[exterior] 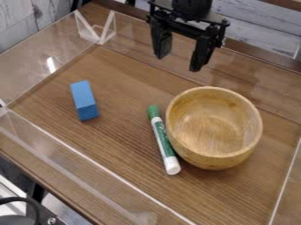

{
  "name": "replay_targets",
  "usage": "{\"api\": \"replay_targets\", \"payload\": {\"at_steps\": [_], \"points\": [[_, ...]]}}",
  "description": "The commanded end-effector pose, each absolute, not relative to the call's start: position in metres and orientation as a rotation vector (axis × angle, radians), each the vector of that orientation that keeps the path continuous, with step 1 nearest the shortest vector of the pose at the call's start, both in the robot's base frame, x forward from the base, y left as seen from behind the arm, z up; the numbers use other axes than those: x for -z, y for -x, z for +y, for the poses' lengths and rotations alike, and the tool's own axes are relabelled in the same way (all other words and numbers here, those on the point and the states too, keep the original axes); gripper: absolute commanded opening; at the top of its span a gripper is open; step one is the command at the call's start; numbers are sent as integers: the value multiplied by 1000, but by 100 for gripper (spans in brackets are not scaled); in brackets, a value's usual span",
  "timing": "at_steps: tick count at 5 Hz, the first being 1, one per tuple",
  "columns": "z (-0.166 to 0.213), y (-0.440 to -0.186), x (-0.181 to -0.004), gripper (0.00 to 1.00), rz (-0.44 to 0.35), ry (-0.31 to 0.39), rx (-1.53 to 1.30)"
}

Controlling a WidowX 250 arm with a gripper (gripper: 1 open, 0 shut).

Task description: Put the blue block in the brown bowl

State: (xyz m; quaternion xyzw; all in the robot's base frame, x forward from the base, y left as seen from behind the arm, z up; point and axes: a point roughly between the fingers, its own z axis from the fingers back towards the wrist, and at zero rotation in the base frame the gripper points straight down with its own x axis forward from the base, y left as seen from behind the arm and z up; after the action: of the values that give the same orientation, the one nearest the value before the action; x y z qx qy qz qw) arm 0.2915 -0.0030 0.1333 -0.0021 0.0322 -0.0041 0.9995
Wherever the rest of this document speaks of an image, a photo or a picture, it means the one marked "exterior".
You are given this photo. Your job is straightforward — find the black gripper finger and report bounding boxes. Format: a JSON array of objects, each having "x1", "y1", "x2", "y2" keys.
[
  {"x1": 190, "y1": 35, "x2": 215, "y2": 72},
  {"x1": 150, "y1": 19, "x2": 172, "y2": 59}
]

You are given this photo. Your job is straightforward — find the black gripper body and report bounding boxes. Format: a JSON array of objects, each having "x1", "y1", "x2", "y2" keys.
[{"x1": 148, "y1": 0, "x2": 230, "y2": 47}]

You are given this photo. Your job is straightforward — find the blue rectangular block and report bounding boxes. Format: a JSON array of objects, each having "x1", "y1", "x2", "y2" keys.
[{"x1": 71, "y1": 80, "x2": 99, "y2": 121}]

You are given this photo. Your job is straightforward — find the brown wooden bowl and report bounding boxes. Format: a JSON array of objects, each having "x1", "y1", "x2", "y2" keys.
[{"x1": 166, "y1": 86, "x2": 263, "y2": 171}]

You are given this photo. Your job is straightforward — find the green white Expo marker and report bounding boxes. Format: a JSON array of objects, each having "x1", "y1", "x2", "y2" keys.
[{"x1": 147, "y1": 105, "x2": 180, "y2": 176}]

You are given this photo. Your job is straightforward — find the clear acrylic corner bracket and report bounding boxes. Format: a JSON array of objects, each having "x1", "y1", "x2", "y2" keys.
[{"x1": 73, "y1": 11, "x2": 116, "y2": 45}]

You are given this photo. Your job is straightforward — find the clear acrylic enclosure wall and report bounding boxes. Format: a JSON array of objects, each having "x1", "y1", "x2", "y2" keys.
[{"x1": 0, "y1": 4, "x2": 301, "y2": 225}]

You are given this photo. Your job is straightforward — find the black cable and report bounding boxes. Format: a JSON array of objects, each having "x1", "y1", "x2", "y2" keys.
[{"x1": 0, "y1": 196, "x2": 42, "y2": 225}]

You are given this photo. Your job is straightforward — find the black table clamp mount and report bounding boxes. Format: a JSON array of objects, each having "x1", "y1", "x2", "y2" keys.
[{"x1": 25, "y1": 204, "x2": 67, "y2": 225}]

